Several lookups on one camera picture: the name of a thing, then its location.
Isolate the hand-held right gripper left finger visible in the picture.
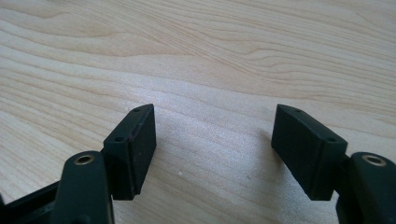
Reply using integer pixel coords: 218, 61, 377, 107
103, 103, 157, 202

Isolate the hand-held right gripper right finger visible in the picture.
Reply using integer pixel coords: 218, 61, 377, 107
270, 104, 348, 202

